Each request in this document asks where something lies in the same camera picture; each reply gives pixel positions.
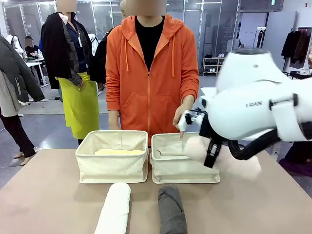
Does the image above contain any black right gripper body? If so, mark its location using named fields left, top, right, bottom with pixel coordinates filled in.
left=199, top=113, right=220, bottom=145

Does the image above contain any pink towel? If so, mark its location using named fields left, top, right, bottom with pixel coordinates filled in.
left=184, top=135, right=263, bottom=182

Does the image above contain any grey towel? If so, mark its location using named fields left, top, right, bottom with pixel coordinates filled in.
left=157, top=186, right=188, bottom=234

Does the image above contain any white towel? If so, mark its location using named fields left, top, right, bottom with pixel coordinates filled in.
left=94, top=182, right=132, bottom=234

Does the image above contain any person's left forearm orange sleeve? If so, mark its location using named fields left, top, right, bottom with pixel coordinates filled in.
left=181, top=73, right=199, bottom=104

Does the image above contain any person's right forearm orange sleeve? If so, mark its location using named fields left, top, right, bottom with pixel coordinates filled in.
left=105, top=73, right=122, bottom=112

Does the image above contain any person's left hand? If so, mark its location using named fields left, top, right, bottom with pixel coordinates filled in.
left=173, top=96, right=195, bottom=139

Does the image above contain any person's right hand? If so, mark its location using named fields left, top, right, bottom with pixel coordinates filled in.
left=108, top=111, right=122, bottom=131

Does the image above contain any cream fabric storage basket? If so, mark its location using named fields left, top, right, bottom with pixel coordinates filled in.
left=75, top=130, right=149, bottom=184
left=150, top=132, right=221, bottom=184

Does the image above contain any wooden shoe rack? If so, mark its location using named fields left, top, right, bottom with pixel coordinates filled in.
left=202, top=56, right=226, bottom=76

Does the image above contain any person in orange hoodie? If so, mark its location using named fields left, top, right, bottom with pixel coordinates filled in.
left=105, top=13, right=199, bottom=147

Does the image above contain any purple cloth heap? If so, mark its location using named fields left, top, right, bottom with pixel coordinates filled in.
left=279, top=157, right=312, bottom=178

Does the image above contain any yellow folded towel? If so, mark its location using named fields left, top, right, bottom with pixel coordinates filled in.
left=94, top=149, right=145, bottom=156

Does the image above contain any black tripod stand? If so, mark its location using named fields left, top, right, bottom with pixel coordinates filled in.
left=252, top=26, right=267, bottom=49

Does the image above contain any black low table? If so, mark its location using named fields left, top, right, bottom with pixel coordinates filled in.
left=289, top=69, right=312, bottom=80

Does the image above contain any clothes rack with dark garments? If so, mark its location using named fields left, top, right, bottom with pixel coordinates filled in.
left=280, top=26, right=312, bottom=65

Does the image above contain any bald mannequin in black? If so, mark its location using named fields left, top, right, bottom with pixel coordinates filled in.
left=94, top=0, right=127, bottom=85

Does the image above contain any person in yellow apron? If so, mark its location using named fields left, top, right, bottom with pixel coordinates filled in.
left=40, top=0, right=100, bottom=146

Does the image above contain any white desk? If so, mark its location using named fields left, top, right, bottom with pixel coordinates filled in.
left=24, top=58, right=44, bottom=88

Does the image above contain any seated person in dark jacket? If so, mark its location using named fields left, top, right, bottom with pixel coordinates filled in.
left=23, top=36, right=43, bottom=59

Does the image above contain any person in grey padded coat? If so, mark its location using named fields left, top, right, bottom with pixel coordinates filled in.
left=0, top=34, right=46, bottom=159

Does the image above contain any white mannequin torso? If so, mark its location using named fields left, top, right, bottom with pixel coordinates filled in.
left=6, top=34, right=24, bottom=58

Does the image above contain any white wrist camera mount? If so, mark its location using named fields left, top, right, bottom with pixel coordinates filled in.
left=177, top=109, right=208, bottom=134

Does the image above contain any black sleeved cable bundle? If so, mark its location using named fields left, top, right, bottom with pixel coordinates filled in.
left=228, top=121, right=312, bottom=161

